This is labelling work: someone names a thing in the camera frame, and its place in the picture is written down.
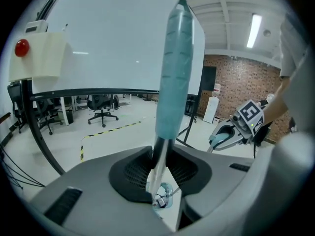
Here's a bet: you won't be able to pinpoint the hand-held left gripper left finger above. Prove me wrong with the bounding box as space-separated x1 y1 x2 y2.
29 145 174 236

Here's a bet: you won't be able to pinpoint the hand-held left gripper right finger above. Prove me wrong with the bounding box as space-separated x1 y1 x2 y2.
166 131 315 236

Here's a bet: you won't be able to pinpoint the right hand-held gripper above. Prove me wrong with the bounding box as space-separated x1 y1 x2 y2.
212 99 265 151

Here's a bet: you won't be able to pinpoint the person's right forearm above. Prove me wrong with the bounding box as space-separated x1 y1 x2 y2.
261 77 291 129

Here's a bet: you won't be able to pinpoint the black waste bin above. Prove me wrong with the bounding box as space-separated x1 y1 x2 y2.
64 109 74 126

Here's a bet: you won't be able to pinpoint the black office chair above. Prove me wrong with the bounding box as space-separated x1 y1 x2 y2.
6 82 63 136
86 94 120 128

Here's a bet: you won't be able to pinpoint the long ceiling light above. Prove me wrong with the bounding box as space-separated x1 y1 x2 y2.
246 13 262 49

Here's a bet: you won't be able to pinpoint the large whiteboard on black stand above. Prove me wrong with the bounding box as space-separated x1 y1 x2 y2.
21 0 207 176

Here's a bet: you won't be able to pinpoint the white box with red button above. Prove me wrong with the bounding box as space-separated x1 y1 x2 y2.
8 32 73 83

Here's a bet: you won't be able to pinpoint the small white display device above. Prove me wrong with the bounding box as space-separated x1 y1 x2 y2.
25 19 49 34

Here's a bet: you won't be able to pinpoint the black wall screen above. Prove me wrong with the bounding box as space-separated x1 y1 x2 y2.
200 66 218 92

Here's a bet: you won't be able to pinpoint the black cables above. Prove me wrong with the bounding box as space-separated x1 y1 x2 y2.
0 141 46 190

